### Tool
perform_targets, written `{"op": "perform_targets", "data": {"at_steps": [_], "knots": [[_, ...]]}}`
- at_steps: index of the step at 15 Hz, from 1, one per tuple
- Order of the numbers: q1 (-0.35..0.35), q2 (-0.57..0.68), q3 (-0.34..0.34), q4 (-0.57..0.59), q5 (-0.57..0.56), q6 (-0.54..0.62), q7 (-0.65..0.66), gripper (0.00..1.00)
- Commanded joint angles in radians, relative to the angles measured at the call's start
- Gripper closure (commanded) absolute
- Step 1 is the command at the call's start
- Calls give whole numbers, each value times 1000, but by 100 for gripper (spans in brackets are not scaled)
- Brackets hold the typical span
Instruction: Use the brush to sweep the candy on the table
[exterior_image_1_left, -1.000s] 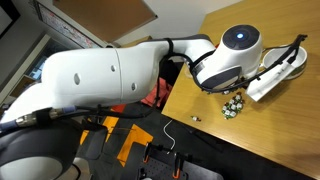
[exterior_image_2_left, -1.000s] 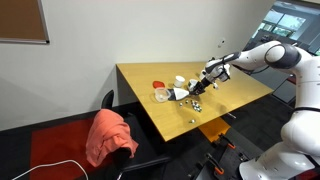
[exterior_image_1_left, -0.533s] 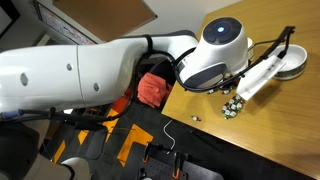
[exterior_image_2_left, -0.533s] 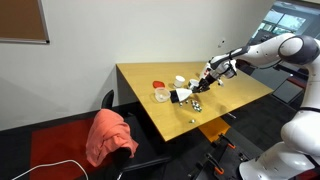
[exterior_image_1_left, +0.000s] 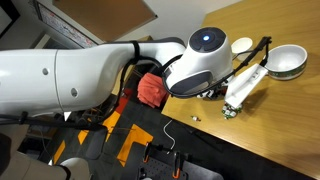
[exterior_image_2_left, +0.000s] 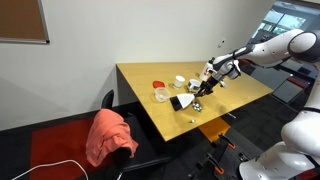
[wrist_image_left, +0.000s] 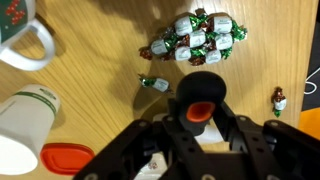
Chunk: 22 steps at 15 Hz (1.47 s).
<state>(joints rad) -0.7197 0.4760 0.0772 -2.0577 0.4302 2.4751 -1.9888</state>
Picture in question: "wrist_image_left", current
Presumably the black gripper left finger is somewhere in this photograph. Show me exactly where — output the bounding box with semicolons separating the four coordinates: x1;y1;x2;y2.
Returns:
73;98;208;180

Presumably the white green brown wrapped candy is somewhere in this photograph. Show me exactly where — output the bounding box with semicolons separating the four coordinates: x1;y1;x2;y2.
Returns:
206;32;234;53
164;8;209;38
188;48;234;67
159;44;206;63
270;86;288;118
179;29;218;49
139;31;179;62
206;12;248;43
138;73;173;94

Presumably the red plastic lid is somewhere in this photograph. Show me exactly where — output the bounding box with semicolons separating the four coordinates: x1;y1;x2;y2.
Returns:
39;142;96;176

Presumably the white paper cup green stripe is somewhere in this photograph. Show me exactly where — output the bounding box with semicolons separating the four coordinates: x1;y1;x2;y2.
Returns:
0;83;62;176

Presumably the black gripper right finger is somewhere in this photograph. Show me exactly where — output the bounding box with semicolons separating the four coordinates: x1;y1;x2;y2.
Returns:
213;101;320;180

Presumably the green white christmas mug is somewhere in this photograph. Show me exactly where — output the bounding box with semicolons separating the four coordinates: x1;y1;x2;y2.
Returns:
0;0;56;72

